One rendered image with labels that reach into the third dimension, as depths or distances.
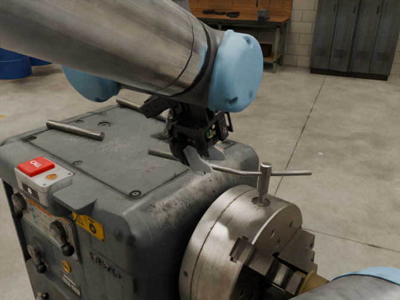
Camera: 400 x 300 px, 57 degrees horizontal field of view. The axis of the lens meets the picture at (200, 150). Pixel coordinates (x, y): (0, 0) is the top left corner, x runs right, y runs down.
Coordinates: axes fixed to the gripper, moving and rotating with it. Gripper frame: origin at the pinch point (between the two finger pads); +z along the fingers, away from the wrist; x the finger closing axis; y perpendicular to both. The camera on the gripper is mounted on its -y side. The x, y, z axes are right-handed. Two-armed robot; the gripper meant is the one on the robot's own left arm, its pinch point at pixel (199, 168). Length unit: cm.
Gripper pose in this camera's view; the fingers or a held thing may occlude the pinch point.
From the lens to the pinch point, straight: 69.1
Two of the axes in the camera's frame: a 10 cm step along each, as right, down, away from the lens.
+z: 2.2, 7.4, 6.4
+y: 7.6, 2.8, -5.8
